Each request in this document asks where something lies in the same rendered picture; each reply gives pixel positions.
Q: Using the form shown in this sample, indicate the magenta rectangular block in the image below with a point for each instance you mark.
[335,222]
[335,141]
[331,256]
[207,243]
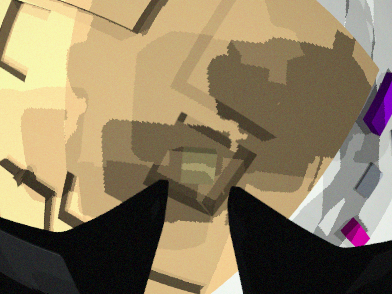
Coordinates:
[355,233]

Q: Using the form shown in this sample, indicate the tan wooden puzzle board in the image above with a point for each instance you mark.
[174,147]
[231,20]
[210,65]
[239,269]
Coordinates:
[98,98]

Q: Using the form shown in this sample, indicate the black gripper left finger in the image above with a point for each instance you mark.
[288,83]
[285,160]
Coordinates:
[111,254]

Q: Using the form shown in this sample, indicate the purple rectangular block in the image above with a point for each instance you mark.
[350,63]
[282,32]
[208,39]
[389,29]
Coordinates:
[381,108]

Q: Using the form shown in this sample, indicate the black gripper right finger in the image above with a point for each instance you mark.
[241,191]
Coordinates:
[275,256]

